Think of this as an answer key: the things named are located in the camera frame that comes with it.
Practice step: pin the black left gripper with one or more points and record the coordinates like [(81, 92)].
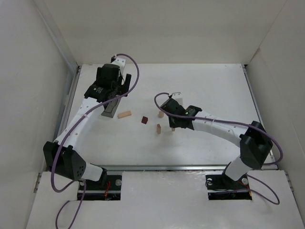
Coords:
[(122, 86)]

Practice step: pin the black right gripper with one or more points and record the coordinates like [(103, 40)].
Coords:
[(172, 119)]

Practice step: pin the light wooden cylinder block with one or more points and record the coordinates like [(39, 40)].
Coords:
[(161, 114)]

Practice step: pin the wooden block numbered 12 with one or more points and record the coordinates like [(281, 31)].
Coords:
[(158, 128)]

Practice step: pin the wooden block numbered 55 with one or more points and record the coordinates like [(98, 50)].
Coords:
[(124, 114)]

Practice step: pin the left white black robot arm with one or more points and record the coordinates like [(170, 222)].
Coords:
[(63, 155)]

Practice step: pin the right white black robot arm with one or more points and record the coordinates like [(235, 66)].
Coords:
[(254, 145)]

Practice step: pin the dark red wooden cube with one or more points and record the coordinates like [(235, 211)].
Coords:
[(144, 120)]

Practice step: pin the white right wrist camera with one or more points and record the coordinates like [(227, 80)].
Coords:
[(178, 97)]

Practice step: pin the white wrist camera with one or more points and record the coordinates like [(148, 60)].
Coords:
[(121, 62), (178, 97)]

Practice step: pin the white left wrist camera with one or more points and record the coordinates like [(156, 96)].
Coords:
[(121, 62)]

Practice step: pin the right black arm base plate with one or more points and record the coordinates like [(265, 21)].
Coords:
[(222, 182)]

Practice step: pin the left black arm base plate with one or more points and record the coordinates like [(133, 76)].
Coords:
[(112, 178)]

